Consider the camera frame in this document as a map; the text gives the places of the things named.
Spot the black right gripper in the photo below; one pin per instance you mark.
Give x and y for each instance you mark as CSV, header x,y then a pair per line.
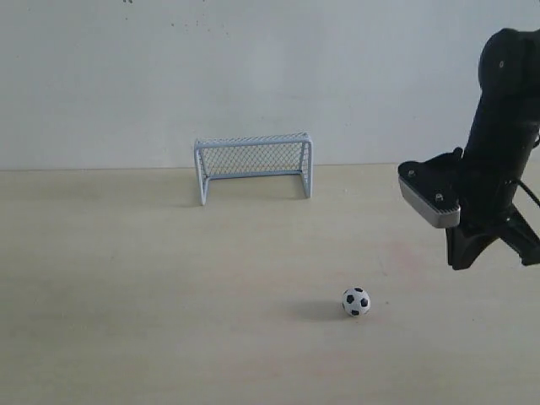
x,y
486,185

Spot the black and white mini football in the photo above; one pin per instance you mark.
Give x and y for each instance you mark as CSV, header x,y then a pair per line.
x,y
356,301

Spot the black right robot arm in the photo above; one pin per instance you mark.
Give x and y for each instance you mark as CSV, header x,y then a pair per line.
x,y
504,132

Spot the white mini goal with net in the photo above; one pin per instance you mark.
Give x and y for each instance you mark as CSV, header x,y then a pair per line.
x,y
233,158

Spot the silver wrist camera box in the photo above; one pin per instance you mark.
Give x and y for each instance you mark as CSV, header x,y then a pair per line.
x,y
429,188

